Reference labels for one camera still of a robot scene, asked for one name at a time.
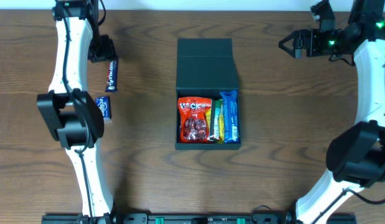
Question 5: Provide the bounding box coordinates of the dark blue chocolate bar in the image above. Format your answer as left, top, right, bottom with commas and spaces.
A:
105, 58, 118, 93

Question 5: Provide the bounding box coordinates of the blue eclipse mint tin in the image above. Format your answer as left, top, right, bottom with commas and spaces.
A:
95, 96, 112, 122

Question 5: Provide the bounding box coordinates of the blue cookie packet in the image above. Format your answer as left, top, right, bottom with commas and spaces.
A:
220, 90, 240, 143

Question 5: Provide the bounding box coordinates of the dark green box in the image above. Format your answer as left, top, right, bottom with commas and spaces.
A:
174, 37, 242, 151

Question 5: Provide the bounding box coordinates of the red candy bag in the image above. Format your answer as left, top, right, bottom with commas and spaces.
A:
178, 96, 212, 143

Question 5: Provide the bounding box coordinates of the green white candy bar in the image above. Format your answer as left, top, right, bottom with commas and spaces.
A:
208, 98, 224, 142

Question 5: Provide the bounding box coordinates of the yellow candy bag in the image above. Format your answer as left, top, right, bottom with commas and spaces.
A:
205, 102, 226, 144

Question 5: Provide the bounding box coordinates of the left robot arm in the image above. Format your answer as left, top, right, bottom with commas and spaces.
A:
37, 0, 121, 223

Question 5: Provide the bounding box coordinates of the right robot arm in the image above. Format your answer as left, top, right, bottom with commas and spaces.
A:
278, 0, 385, 223

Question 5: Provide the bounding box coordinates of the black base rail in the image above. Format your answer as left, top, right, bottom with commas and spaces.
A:
41, 213, 357, 224

